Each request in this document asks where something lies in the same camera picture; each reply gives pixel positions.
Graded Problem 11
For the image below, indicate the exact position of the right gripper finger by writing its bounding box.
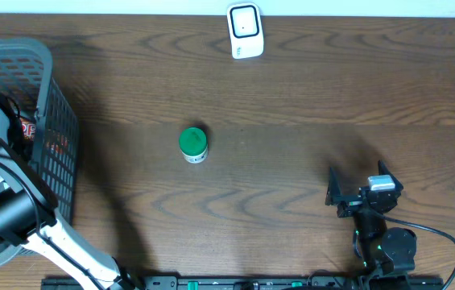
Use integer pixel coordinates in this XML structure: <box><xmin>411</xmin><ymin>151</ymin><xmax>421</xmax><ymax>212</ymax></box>
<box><xmin>325</xmin><ymin>168</ymin><xmax>341</xmax><ymax>205</ymax></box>
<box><xmin>378</xmin><ymin>160</ymin><xmax>403</xmax><ymax>192</ymax></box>

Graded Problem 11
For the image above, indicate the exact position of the green lid white jar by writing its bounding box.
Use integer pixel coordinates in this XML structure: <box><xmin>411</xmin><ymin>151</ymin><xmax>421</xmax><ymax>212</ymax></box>
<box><xmin>179</xmin><ymin>127</ymin><xmax>209</xmax><ymax>164</ymax></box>

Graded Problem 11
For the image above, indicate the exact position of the red Top chocolate bar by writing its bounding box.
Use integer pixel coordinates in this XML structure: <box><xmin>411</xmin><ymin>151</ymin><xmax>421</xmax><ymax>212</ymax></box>
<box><xmin>20</xmin><ymin>117</ymin><xmax>69</xmax><ymax>154</ymax></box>

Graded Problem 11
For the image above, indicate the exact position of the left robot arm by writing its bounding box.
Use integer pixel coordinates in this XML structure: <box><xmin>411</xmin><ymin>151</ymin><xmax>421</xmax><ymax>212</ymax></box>
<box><xmin>0</xmin><ymin>93</ymin><xmax>145</xmax><ymax>289</ymax></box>

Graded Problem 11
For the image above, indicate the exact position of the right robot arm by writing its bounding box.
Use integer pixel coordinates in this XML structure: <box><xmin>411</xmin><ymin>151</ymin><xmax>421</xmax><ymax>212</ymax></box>
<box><xmin>325</xmin><ymin>161</ymin><xmax>416</xmax><ymax>289</ymax></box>

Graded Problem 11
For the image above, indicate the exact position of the white barcode scanner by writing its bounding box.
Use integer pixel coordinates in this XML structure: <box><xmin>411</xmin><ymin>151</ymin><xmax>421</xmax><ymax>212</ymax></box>
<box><xmin>226</xmin><ymin>2</ymin><xmax>264</xmax><ymax>60</ymax></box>

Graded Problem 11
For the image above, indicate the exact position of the grey plastic shopping basket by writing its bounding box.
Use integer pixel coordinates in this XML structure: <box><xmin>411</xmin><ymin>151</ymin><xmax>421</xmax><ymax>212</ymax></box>
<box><xmin>0</xmin><ymin>39</ymin><xmax>79</xmax><ymax>266</ymax></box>

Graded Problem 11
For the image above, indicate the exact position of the black mounting rail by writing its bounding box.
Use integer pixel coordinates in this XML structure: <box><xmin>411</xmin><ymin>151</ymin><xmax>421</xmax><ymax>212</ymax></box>
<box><xmin>40</xmin><ymin>275</ymin><xmax>445</xmax><ymax>290</ymax></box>

